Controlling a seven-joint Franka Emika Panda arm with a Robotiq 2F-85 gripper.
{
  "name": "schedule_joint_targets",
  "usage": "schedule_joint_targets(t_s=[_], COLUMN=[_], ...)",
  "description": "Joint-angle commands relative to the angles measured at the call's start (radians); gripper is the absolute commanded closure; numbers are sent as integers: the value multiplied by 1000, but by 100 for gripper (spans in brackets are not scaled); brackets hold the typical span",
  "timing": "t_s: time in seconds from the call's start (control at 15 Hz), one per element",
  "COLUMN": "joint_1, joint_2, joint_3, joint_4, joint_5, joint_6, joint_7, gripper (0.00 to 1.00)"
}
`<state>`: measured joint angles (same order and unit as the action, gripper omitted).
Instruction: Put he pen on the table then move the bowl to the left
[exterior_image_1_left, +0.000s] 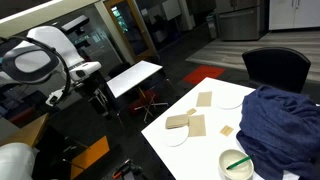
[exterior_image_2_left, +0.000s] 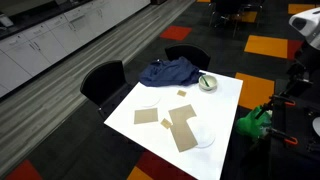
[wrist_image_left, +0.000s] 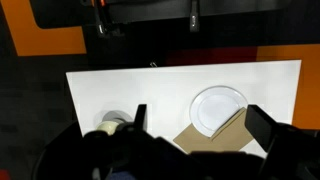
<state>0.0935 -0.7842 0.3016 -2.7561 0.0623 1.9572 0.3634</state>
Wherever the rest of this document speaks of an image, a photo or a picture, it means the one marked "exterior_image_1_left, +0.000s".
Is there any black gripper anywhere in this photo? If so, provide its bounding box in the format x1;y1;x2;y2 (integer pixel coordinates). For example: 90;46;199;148
75;78;112;118

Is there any cream ceramic bowl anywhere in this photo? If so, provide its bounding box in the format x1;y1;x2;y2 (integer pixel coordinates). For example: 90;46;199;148
218;148;255;180

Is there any green pen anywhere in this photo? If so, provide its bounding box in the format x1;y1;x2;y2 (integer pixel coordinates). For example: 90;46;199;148
225;154;254;170

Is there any small white table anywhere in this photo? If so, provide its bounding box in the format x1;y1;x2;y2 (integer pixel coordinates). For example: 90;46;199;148
106;60;163;99

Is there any red stool with white legs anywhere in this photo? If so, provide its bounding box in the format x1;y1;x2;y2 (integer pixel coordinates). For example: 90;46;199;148
128;89;170;124

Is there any orange black clamp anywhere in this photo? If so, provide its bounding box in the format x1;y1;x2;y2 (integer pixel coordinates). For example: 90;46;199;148
111;159;133;180

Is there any large brown cardboard piece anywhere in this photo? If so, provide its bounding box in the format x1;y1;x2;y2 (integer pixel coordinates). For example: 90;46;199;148
165;113;190;130

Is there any wooden framed glass door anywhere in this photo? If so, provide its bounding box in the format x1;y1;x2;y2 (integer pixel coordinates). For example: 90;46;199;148
102;0;158;63

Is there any white round plate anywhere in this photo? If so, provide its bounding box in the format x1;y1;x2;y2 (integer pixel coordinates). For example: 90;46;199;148
162;124;190;148

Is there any small brown label card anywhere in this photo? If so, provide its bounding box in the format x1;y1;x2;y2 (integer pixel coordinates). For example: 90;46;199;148
185;107;198;116

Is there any small brown cardboard piece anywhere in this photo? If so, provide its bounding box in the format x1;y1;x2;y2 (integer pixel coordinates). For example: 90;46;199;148
195;90;213;108

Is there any grey trash can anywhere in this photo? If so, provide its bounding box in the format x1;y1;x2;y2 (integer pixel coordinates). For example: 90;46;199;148
205;12;220;40

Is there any stainless steel appliance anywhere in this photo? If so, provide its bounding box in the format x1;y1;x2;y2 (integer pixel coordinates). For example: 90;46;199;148
214;0;268;42

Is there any black chair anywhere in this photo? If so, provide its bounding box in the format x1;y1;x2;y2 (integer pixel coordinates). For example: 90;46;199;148
241;46;312;94

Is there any blue denim cloth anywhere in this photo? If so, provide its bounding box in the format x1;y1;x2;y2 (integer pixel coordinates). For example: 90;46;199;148
235;84;320;180

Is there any white cabinet row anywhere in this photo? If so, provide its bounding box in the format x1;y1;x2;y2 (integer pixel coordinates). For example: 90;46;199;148
268;0;320;31

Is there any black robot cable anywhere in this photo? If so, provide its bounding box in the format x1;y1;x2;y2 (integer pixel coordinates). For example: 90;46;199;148
0;35;72;105

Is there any black stereo camera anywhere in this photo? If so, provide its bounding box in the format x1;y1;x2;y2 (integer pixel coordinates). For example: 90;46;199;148
60;14;90;36

